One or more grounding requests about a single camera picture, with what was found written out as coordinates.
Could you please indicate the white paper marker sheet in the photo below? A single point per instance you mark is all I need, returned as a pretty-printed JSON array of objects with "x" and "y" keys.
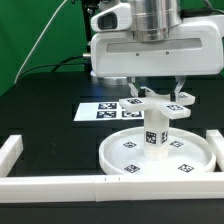
[{"x": 102, "y": 111}]

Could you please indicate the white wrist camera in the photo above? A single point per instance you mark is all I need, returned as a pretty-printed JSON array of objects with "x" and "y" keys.
[{"x": 116, "y": 18}]

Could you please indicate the white round table top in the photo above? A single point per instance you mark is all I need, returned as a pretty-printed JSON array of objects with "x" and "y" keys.
[{"x": 129, "y": 152}]

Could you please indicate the black camera stand pole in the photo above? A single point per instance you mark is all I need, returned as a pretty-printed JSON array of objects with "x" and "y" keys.
[{"x": 89, "y": 8}]

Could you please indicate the white front frame bar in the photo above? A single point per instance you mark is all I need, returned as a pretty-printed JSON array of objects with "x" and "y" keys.
[{"x": 96, "y": 188}]

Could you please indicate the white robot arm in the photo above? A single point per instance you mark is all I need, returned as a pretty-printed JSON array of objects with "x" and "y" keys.
[{"x": 136, "y": 38}]

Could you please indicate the white rod part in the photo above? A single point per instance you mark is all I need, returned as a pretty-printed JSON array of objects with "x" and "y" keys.
[{"x": 162, "y": 103}]

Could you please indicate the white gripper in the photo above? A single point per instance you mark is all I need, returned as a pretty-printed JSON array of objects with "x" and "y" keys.
[{"x": 195, "y": 47}]

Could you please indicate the white left frame bar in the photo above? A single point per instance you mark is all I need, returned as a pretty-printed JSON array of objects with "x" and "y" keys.
[{"x": 9, "y": 153}]

